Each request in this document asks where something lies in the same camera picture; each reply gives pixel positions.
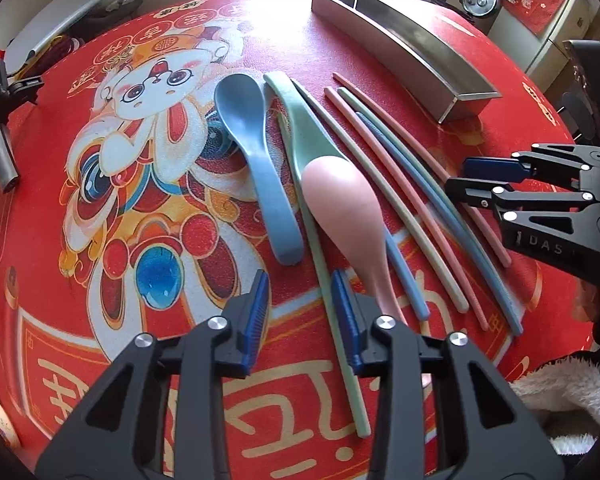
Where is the pink spoon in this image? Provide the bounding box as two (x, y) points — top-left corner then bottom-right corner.
(301, 156), (406, 323)

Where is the blue chopstick long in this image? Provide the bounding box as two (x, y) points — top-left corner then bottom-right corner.
(356, 112), (524, 336)

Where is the green spoon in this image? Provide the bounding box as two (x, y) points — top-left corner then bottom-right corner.
(264, 70), (346, 178)

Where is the green chopstick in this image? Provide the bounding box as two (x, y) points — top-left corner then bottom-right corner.
(277, 112), (372, 438)
(289, 78), (470, 314)

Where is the steel utensil tray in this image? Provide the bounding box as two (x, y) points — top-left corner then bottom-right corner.
(312, 0), (502, 124)

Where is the blue spoon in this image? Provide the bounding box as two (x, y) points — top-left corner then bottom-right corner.
(214, 74), (304, 266)

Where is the black camera on tripod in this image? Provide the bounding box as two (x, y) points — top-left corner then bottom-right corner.
(0, 57), (44, 193)

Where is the red printed table mat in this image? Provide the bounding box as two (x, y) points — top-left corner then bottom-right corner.
(0, 0), (570, 479)

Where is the white fluffy cloth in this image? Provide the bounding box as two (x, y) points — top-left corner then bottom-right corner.
(510, 351), (600, 458)

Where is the white refrigerator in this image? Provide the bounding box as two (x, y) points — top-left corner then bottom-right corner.
(488, 0), (600, 90)

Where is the blue chopstick short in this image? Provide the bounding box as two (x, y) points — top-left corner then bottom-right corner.
(385, 229), (430, 322)

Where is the pink chopstick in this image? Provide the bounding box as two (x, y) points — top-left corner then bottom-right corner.
(332, 72), (512, 269)
(322, 86), (490, 332)

